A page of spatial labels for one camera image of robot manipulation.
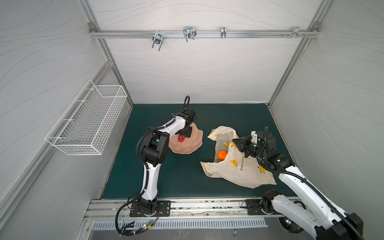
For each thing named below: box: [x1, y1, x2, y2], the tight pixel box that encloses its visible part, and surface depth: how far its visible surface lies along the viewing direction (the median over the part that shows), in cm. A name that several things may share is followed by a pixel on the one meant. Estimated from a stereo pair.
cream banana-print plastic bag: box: [200, 125, 277, 189], surface depth 73 cm
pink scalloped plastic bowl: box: [168, 123, 204, 155], surface depth 99 cm
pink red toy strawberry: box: [178, 134, 186, 143], surface depth 100 cm
